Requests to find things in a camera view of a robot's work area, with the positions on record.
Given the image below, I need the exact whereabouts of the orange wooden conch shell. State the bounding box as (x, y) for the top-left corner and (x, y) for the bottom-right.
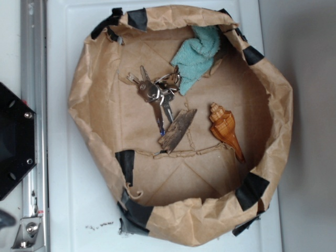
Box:
(209, 102), (245, 163)

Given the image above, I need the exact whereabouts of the brown paper bag bin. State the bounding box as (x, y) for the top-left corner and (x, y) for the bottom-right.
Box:
(68, 5), (293, 246)

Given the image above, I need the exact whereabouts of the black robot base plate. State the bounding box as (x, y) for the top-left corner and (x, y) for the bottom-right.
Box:
(1, 83), (36, 200)

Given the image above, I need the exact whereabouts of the teal terry cloth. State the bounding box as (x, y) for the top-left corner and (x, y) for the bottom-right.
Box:
(171, 26), (221, 96)

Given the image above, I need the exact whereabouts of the silver key bunch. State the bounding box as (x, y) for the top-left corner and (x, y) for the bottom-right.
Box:
(127, 66), (181, 136)

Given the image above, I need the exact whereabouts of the weathered wood piece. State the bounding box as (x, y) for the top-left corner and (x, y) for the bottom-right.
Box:
(158, 109), (197, 154)

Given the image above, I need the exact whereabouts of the aluminium extrusion rail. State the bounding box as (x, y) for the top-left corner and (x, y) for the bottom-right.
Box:
(20, 1), (50, 251)

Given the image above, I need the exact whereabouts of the metal corner bracket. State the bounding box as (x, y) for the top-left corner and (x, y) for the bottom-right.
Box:
(11, 217), (44, 251)

